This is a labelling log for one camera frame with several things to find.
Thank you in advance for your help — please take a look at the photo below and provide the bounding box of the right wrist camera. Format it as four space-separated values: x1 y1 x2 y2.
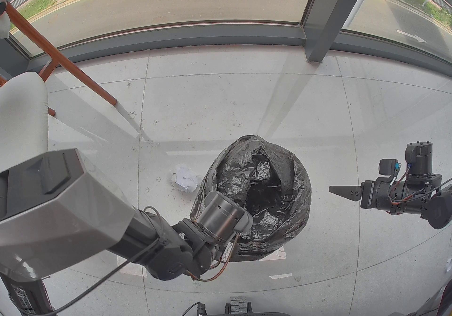
379 158 404 182

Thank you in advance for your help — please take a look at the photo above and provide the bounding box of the black cable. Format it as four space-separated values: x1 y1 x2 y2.
182 302 206 316
33 206 168 316

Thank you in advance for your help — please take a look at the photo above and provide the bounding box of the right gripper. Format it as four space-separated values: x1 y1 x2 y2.
360 178 430 216

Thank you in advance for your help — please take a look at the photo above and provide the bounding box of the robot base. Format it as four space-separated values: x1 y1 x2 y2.
212 295 294 316

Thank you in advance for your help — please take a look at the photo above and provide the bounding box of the white chair with wooden legs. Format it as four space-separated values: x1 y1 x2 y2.
0 0 118 171

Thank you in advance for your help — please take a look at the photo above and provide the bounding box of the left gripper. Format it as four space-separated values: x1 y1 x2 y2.
191 240 236 278

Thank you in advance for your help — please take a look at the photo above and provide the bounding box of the crumpled white paper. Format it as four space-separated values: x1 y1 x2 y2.
171 163 202 193

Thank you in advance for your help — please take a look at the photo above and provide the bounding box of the black plastic bag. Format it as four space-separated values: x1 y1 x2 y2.
190 134 313 263

